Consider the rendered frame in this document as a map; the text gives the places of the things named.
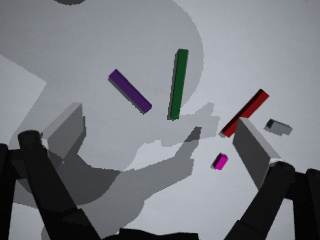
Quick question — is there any dark grey rectangular block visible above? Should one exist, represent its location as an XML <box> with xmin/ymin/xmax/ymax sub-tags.
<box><xmin>267</xmin><ymin>119</ymin><xmax>292</xmax><ymax>135</ymax></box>

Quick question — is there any dark red rod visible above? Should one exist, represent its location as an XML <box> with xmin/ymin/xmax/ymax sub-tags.
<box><xmin>222</xmin><ymin>89</ymin><xmax>269</xmax><ymax>138</ymax></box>

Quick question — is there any magenta rod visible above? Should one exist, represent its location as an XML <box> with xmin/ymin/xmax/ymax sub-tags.
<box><xmin>213</xmin><ymin>153</ymin><xmax>228</xmax><ymax>170</ymax></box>

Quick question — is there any green rod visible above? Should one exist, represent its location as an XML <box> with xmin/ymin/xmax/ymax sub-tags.
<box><xmin>170</xmin><ymin>49</ymin><xmax>188</xmax><ymax>119</ymax></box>

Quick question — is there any purple rod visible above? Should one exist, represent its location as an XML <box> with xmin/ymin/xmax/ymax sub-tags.
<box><xmin>108</xmin><ymin>69</ymin><xmax>152</xmax><ymax>113</ymax></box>

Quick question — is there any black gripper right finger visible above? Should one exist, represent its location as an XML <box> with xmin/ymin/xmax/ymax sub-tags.
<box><xmin>224</xmin><ymin>117</ymin><xmax>320</xmax><ymax>240</ymax></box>

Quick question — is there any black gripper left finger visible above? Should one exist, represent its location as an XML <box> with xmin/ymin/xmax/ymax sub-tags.
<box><xmin>0</xmin><ymin>102</ymin><xmax>101</xmax><ymax>240</ymax></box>

